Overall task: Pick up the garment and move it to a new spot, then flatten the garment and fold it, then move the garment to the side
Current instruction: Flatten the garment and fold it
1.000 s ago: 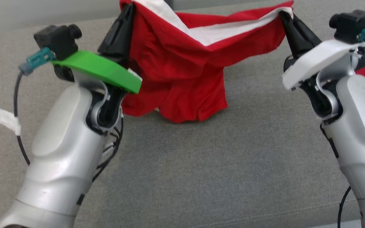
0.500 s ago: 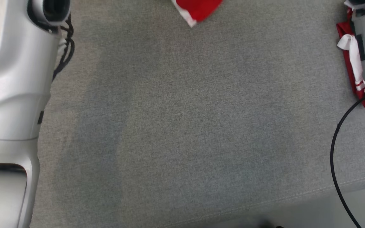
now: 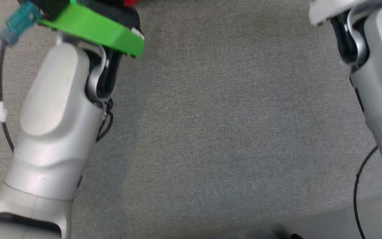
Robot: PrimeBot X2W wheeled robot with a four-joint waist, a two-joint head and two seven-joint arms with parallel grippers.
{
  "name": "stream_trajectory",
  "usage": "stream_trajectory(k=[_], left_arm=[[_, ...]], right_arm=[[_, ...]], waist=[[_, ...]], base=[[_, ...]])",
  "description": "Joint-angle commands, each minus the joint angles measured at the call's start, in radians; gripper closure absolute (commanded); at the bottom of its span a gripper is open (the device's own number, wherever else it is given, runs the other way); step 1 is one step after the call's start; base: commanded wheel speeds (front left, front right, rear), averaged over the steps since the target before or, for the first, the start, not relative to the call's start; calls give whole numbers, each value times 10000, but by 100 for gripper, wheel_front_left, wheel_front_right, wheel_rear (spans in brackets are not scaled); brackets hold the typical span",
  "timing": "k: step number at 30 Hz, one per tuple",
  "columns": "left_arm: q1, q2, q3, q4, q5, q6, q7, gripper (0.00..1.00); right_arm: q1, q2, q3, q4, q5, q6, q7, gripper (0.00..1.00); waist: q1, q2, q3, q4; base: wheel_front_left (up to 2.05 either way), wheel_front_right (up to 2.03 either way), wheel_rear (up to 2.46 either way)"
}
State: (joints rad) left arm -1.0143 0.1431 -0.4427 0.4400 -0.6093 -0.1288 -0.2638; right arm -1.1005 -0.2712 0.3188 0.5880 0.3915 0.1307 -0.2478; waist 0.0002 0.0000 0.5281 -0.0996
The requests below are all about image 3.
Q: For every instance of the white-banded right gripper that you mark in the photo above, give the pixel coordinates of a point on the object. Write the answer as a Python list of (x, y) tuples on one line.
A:
[(337, 8)]

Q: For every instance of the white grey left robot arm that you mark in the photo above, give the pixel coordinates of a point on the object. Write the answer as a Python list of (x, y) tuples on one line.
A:
[(55, 116)]

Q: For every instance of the red shorts with white trim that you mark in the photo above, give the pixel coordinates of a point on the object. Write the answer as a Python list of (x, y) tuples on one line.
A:
[(134, 2)]

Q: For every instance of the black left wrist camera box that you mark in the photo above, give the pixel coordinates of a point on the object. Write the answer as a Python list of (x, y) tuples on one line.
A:
[(51, 8)]

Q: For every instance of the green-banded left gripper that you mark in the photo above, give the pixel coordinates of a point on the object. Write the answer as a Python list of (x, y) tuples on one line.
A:
[(104, 31)]

